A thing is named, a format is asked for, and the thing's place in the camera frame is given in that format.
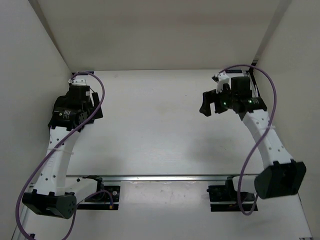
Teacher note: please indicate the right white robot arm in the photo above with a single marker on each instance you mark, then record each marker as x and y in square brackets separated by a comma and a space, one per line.
[281, 175]

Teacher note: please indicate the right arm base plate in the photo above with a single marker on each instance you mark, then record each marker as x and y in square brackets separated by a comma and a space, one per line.
[224, 197]

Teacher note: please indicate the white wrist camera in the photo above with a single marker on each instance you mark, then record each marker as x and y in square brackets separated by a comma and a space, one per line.
[79, 82]
[221, 79]

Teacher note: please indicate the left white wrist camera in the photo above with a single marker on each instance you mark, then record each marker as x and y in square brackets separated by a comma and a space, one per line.
[79, 82]

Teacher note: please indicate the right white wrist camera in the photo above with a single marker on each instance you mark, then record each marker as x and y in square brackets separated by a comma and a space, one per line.
[221, 79]

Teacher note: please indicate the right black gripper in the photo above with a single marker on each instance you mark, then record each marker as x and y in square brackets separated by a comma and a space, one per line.
[210, 96]

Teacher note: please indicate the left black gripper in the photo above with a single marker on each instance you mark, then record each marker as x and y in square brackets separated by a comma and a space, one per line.
[90, 105]

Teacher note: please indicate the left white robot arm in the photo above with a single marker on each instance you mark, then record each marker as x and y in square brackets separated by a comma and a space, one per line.
[49, 196]

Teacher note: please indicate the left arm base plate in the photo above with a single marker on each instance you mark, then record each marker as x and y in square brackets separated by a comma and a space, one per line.
[102, 201]

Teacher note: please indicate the aluminium front rail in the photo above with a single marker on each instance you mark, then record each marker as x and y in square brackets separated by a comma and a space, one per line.
[167, 178]

